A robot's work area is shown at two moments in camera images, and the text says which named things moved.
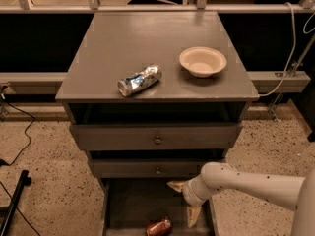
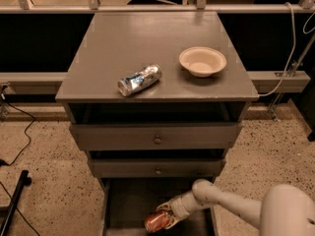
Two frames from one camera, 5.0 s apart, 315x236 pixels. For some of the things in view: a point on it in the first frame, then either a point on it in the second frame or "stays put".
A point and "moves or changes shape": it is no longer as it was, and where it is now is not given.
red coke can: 159,228 moves or changes shape
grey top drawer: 203,136 stays put
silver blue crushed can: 140,80 stays put
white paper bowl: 202,61 stays put
